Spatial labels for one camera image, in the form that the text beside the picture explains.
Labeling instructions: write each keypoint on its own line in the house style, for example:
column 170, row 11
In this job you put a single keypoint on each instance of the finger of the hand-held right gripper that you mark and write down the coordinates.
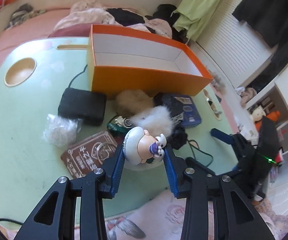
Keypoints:
column 224, row 136
column 204, row 167

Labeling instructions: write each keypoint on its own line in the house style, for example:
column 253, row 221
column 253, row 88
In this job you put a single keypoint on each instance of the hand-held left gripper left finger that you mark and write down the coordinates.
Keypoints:
column 116, row 170

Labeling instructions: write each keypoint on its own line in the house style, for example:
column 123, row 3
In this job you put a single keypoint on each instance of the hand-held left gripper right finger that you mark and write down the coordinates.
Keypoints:
column 171, row 172

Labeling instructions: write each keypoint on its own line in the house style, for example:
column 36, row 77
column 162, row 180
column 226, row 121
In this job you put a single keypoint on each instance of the white-haired figurine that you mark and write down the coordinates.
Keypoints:
column 139, row 145

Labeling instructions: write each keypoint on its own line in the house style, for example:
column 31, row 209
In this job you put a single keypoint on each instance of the black lace doll dress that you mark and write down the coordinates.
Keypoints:
column 177, row 137

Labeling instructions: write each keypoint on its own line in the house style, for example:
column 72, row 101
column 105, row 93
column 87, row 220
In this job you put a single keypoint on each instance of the blue tin box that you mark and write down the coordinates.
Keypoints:
column 191, row 115

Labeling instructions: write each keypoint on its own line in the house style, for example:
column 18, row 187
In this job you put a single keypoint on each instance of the white fur pompom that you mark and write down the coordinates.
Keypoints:
column 154, row 120

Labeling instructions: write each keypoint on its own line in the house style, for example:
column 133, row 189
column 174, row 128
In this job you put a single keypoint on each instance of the clear plastic bag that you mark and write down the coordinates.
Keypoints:
column 59, row 130

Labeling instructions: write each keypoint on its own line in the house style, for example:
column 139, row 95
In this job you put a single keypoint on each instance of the orange cardboard box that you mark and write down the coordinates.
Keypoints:
column 146, row 80

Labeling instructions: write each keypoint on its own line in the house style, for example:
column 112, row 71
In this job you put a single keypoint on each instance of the mint green desktop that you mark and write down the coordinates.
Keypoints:
column 21, row 120

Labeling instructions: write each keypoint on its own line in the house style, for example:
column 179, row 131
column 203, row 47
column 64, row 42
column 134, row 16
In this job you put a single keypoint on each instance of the silver metal clip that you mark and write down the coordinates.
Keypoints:
column 217, row 112

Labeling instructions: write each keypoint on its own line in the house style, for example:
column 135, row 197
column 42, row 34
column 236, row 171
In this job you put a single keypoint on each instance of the stuffed toy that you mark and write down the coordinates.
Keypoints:
column 259, row 112

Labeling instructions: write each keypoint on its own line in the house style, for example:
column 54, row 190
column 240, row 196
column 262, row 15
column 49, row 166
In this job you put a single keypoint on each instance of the brown card with metal rings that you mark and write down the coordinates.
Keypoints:
column 84, row 155

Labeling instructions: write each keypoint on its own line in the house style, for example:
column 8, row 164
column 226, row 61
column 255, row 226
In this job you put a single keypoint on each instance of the green toy car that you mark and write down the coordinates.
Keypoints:
column 116, row 126

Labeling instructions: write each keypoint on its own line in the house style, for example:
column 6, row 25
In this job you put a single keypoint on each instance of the floral printed blanket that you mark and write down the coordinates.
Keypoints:
column 146, row 220

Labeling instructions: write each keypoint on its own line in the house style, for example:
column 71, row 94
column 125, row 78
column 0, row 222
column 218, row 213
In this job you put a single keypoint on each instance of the grey fluffy item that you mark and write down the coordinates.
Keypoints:
column 217, row 81

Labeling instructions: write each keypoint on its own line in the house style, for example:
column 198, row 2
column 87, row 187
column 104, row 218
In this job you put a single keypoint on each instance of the beige fur pompom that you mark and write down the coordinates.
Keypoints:
column 134, row 102

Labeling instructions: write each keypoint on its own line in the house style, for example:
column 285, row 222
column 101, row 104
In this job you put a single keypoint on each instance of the black box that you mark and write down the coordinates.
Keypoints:
column 81, row 105

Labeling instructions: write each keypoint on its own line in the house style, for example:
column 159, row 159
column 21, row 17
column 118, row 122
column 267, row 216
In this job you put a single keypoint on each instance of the white louvred door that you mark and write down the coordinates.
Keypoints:
column 234, row 55

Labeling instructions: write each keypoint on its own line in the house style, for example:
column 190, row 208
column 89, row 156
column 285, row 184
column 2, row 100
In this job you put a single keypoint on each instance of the black hanging garment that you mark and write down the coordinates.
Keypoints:
column 271, row 12

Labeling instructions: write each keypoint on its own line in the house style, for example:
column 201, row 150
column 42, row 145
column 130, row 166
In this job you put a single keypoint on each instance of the light green cloth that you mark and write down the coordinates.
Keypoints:
column 199, row 5

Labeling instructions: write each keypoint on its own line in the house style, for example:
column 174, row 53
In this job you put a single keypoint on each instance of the black clothing pile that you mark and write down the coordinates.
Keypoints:
column 166, row 12

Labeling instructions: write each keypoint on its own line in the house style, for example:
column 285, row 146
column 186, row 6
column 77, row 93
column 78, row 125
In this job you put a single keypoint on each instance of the pink printed quilt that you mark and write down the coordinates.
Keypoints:
column 89, row 12

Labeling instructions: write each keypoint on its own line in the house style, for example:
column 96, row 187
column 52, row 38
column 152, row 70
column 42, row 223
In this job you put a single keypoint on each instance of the grey folded clothes pile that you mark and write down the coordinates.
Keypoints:
column 23, row 12

